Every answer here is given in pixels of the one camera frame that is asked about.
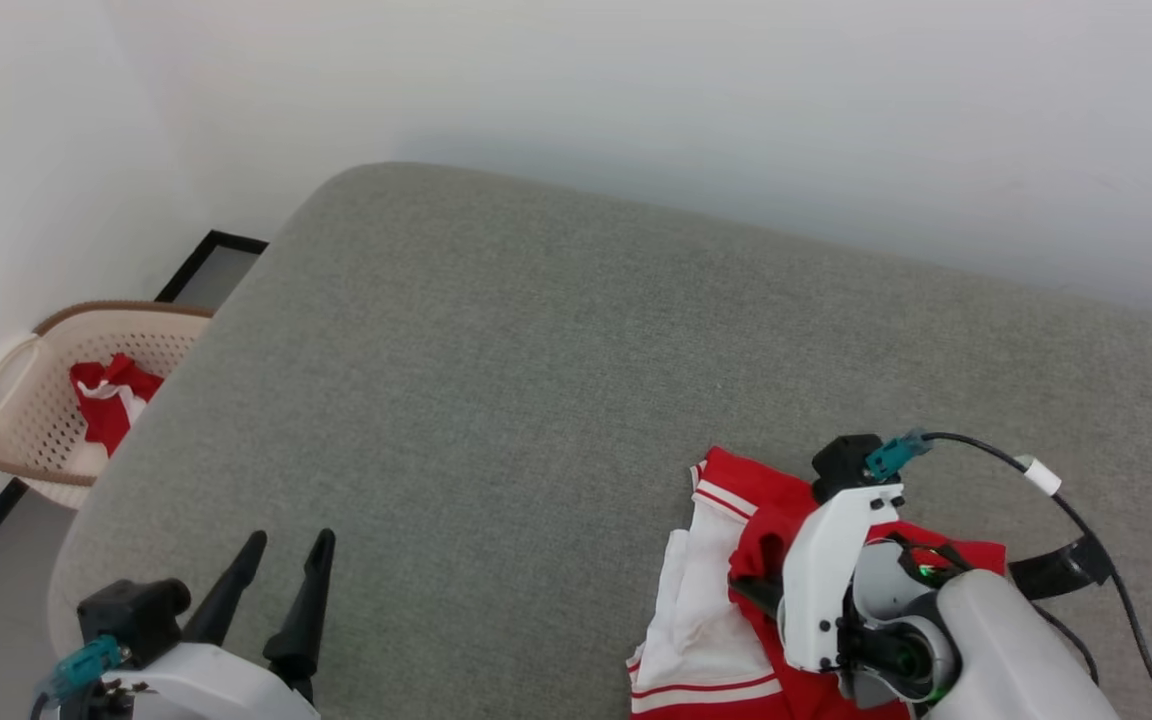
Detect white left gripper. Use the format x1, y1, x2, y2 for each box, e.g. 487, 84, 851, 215
56, 529, 337, 720

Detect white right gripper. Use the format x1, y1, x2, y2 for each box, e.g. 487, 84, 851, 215
731, 485, 958, 707

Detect red Bulls jersey white sleeves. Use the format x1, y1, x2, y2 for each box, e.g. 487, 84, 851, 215
626, 445, 1007, 720

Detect red white garment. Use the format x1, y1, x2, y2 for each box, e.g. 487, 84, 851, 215
69, 353, 166, 476

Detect grey fabric sofa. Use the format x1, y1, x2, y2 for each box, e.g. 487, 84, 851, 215
46, 162, 1152, 720

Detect beige perforated laundry basket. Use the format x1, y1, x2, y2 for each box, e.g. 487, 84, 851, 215
0, 300, 216, 511

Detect black left cable teal plug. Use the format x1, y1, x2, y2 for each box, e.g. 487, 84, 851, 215
31, 635, 128, 720

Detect black strap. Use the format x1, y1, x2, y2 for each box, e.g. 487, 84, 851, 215
1008, 535, 1113, 601

